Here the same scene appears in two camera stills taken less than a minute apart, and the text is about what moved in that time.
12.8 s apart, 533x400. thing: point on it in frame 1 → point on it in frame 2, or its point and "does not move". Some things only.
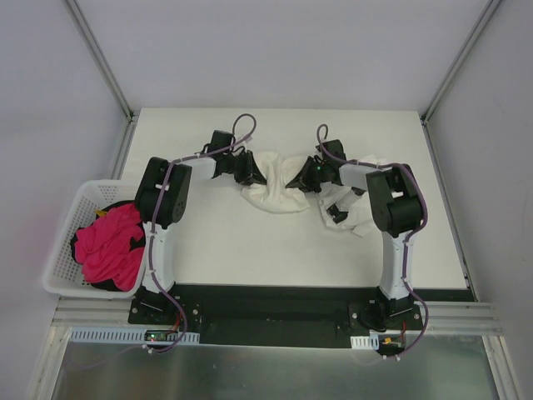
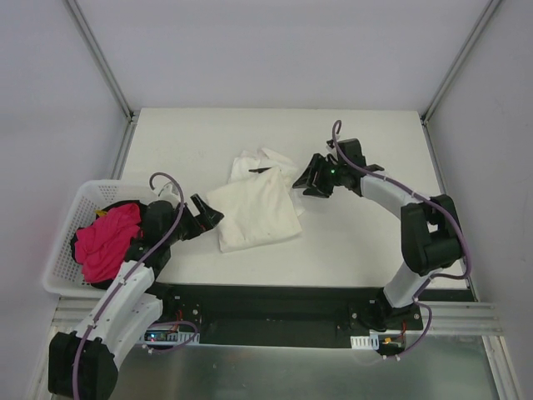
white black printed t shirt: [360, 217] → [263, 157]
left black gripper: [242, 167] → [196, 217]
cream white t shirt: [276, 197] → [254, 210]
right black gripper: [311, 175] does not move
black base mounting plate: [283, 314] does not move
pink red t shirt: [103, 249] does not move
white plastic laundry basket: [62, 274] does not move
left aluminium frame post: [130, 114] does not move
